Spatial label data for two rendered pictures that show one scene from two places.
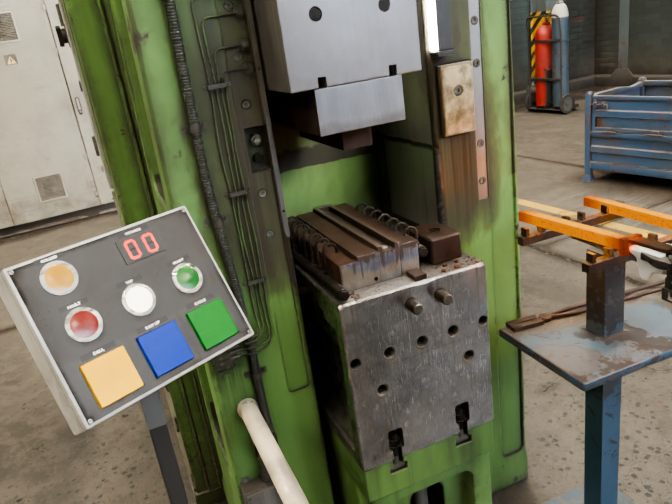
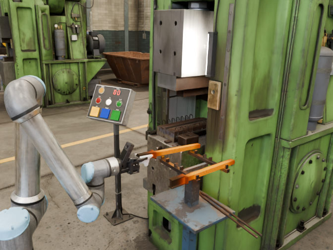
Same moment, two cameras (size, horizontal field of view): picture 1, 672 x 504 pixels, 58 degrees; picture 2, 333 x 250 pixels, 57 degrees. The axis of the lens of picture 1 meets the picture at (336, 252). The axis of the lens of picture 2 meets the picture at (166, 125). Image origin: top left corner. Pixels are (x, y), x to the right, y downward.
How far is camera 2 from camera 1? 2.15 m
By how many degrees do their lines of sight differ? 67
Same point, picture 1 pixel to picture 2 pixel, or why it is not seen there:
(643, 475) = not seen: outside the picture
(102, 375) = (93, 110)
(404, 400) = (156, 177)
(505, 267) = (226, 175)
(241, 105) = not seen: hidden behind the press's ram
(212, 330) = (113, 116)
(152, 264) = (115, 96)
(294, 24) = (156, 53)
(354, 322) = (149, 142)
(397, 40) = (176, 65)
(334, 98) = (161, 76)
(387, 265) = (166, 134)
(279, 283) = not seen: hidden behind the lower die
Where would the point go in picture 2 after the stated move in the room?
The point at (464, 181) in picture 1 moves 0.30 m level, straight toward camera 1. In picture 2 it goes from (214, 128) to (167, 128)
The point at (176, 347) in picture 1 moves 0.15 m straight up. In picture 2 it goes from (106, 114) to (105, 95)
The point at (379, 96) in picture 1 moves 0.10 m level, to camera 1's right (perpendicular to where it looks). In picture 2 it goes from (170, 81) to (175, 83)
